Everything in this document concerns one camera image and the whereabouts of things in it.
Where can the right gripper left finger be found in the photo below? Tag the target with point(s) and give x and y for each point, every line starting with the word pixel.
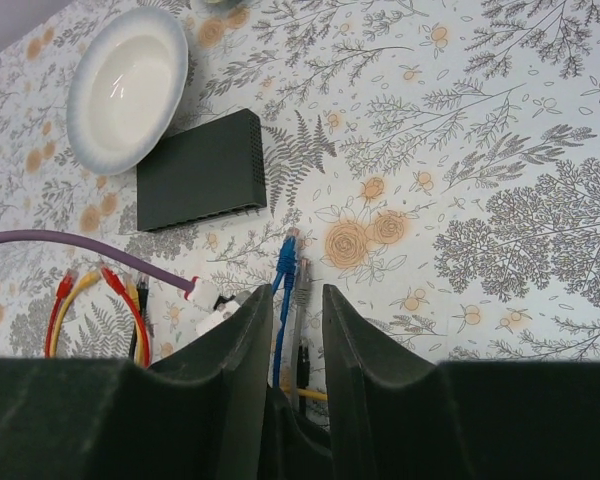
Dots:
pixel 197 414

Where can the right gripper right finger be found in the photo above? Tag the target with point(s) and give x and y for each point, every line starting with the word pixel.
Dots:
pixel 395 415

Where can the black network switch box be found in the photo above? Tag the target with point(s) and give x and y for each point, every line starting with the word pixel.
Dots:
pixel 211 170

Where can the floral table mat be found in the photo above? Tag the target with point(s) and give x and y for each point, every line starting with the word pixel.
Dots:
pixel 441 160

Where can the white round bowl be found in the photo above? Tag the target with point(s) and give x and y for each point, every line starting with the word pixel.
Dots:
pixel 126 89

